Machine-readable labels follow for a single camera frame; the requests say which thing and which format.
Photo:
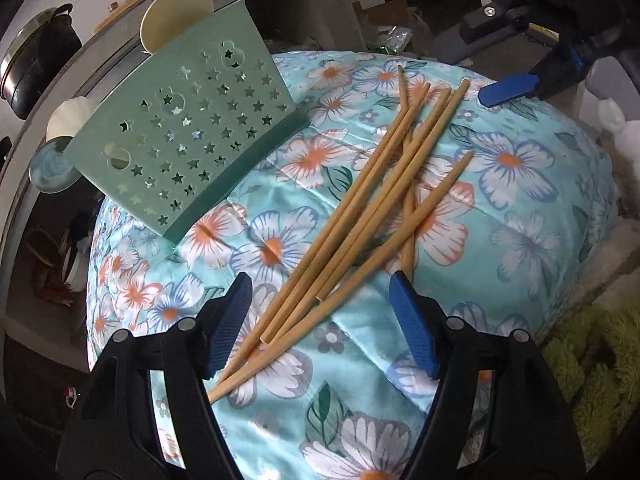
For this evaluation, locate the cardboard box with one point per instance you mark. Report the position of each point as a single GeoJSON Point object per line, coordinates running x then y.
{"type": "Point", "coordinates": [385, 12]}

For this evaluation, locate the large black pot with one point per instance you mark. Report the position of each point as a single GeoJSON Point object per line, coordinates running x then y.
{"type": "Point", "coordinates": [35, 65]}

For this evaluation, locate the small white spoon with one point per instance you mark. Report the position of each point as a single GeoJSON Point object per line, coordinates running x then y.
{"type": "Point", "coordinates": [67, 115]}

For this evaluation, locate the green fluffy mat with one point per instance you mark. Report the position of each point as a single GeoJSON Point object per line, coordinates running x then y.
{"type": "Point", "coordinates": [600, 360]}

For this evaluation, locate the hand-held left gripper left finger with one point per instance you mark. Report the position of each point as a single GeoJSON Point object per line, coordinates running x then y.
{"type": "Point", "coordinates": [227, 325]}

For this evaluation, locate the large cream spoon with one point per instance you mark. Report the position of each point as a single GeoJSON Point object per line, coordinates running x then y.
{"type": "Point", "coordinates": [172, 15]}

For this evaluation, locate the floral blue blanket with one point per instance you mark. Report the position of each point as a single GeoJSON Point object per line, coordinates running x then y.
{"type": "Point", "coordinates": [500, 220]}

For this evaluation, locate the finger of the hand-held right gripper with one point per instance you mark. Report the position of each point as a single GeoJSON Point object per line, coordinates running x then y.
{"type": "Point", "coordinates": [580, 56]}
{"type": "Point", "coordinates": [510, 90]}

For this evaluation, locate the green perforated utensil holder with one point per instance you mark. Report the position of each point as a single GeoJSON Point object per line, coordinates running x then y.
{"type": "Point", "coordinates": [225, 25]}

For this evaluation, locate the pile of wooden chopsticks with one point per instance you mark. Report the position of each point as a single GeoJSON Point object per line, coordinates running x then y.
{"type": "Point", "coordinates": [350, 240]}

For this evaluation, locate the metal spoon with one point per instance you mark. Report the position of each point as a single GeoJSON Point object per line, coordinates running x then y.
{"type": "Point", "coordinates": [50, 170]}

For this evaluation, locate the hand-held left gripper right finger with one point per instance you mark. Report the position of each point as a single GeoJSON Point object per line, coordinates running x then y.
{"type": "Point", "coordinates": [415, 325]}

